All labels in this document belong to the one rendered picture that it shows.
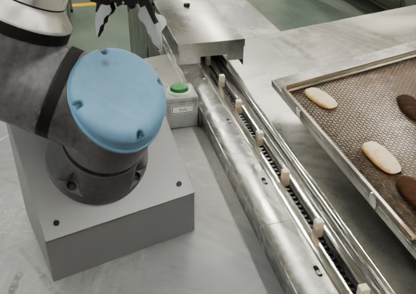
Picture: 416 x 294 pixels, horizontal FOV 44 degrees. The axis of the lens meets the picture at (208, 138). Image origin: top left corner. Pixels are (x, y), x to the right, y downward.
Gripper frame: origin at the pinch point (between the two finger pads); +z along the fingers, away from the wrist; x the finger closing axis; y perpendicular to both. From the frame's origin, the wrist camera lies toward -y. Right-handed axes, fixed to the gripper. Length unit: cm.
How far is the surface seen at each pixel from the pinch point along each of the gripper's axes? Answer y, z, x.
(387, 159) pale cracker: -5, 8, -55
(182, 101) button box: 3.4, 11.4, -11.7
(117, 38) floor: 231, 96, 155
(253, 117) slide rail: 9.5, 14.4, -26.0
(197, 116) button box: 5.7, 15.6, -14.3
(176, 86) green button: 5.8, 9.5, -8.9
